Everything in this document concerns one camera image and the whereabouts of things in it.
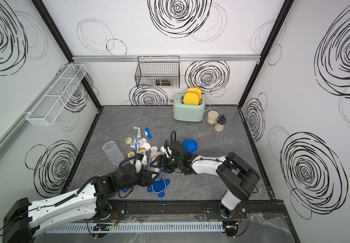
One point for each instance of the cream lotion bottle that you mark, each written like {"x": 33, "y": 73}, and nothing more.
{"x": 142, "y": 152}
{"x": 131, "y": 154}

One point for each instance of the mint green toaster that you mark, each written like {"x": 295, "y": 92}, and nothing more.
{"x": 186, "y": 112}

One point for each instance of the beige round jar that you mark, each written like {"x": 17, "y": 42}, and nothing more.
{"x": 212, "y": 117}

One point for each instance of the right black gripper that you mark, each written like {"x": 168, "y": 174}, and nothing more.
{"x": 160, "y": 158}

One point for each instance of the black wire wall basket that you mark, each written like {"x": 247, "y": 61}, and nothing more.
{"x": 158, "y": 71}

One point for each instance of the white round toiletry piece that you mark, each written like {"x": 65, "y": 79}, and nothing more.
{"x": 143, "y": 143}

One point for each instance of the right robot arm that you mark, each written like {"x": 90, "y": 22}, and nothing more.
{"x": 239, "y": 177}

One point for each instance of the black-cap glass bottle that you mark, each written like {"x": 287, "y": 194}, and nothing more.
{"x": 220, "y": 123}

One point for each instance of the yellow toast slice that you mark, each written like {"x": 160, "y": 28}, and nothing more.
{"x": 191, "y": 98}
{"x": 195, "y": 90}

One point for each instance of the white mesh wall shelf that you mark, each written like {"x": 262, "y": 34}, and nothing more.
{"x": 65, "y": 93}

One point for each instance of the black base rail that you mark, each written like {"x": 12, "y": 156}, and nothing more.
{"x": 211, "y": 209}

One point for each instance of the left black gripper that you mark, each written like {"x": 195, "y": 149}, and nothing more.
{"x": 149, "y": 181}

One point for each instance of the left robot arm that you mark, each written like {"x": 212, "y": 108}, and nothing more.
{"x": 27, "y": 219}

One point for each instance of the back yellow toast slice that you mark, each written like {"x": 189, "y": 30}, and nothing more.
{"x": 195, "y": 90}

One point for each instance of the blue white toothpaste tube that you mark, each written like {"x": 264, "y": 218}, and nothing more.
{"x": 135, "y": 146}

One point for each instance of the white slotted cable duct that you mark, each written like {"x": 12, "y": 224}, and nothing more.
{"x": 140, "y": 227}

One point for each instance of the green toothbrush packet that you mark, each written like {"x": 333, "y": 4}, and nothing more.
{"x": 137, "y": 133}

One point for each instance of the blue small toiletry tube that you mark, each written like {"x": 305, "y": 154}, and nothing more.
{"x": 147, "y": 133}

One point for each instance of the front yellow toast slice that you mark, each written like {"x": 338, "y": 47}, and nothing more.
{"x": 191, "y": 98}

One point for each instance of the green round toiletry tin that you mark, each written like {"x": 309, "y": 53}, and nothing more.
{"x": 128, "y": 140}

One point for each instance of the blue-lid clear container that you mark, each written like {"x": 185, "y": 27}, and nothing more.
{"x": 113, "y": 152}
{"x": 152, "y": 164}
{"x": 190, "y": 145}

